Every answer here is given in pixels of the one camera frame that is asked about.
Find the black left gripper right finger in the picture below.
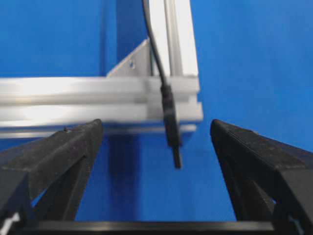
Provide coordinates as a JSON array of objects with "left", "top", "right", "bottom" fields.
[{"left": 210, "top": 119, "right": 313, "bottom": 235}]

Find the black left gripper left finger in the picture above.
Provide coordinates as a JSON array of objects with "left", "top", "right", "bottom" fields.
[{"left": 0, "top": 119, "right": 103, "bottom": 235}]

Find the black USB cable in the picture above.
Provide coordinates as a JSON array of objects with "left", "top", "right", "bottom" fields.
[{"left": 141, "top": 0, "right": 183, "bottom": 169}]

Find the aluminium extrusion frame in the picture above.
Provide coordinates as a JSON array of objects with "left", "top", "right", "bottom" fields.
[{"left": 0, "top": 0, "right": 203, "bottom": 139}]

